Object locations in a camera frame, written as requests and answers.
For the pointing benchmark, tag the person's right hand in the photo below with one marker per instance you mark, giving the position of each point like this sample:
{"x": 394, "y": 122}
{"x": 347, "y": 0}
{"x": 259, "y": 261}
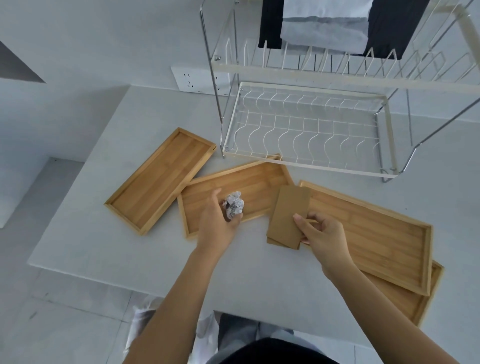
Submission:
{"x": 330, "y": 243}

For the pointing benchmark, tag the person's left hand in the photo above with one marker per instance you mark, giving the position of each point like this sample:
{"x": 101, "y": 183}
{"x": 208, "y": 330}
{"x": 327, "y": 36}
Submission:
{"x": 213, "y": 228}

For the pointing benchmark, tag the person's right thumb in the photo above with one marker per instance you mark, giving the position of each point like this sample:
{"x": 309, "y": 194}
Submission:
{"x": 300, "y": 225}

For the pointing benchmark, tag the person's left thumb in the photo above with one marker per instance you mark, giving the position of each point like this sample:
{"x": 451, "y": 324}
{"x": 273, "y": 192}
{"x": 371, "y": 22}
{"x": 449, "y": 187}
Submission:
{"x": 233, "y": 222}

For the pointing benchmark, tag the silver foil ball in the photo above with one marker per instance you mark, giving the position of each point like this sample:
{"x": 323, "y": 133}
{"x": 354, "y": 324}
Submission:
{"x": 234, "y": 204}

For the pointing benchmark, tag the brown cardboard sheet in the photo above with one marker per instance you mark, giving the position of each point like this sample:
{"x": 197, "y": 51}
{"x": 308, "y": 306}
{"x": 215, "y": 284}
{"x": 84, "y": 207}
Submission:
{"x": 288, "y": 210}

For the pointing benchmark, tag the person's left forearm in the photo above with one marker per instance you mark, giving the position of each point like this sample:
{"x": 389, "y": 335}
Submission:
{"x": 176, "y": 303}

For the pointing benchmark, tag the person's right forearm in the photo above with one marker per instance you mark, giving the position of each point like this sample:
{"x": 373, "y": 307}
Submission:
{"x": 390, "y": 315}

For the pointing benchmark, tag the medium bamboo tray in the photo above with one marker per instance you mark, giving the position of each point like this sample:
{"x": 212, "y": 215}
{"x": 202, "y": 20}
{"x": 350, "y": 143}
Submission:
{"x": 247, "y": 187}

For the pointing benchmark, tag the large bamboo tray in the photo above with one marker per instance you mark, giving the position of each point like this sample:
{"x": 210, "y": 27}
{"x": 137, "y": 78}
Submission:
{"x": 382, "y": 240}
{"x": 412, "y": 305}

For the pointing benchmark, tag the narrow bamboo tray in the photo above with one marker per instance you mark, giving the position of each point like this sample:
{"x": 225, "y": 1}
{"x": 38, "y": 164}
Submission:
{"x": 159, "y": 180}

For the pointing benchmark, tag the person's grey trousers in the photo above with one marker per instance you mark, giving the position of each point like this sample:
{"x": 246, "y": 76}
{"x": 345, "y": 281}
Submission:
{"x": 240, "y": 330}

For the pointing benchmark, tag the person's black shirt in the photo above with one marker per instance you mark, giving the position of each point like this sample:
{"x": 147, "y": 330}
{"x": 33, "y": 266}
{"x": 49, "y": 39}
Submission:
{"x": 270, "y": 354}

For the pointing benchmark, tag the grey folded towel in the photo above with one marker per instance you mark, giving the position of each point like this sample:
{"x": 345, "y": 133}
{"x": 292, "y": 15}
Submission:
{"x": 322, "y": 30}

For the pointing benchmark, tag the black cloth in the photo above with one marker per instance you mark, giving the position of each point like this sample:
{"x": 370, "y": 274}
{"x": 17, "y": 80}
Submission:
{"x": 390, "y": 26}

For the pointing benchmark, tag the white wall socket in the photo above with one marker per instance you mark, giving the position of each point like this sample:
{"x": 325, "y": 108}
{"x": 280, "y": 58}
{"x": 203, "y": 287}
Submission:
{"x": 191, "y": 78}

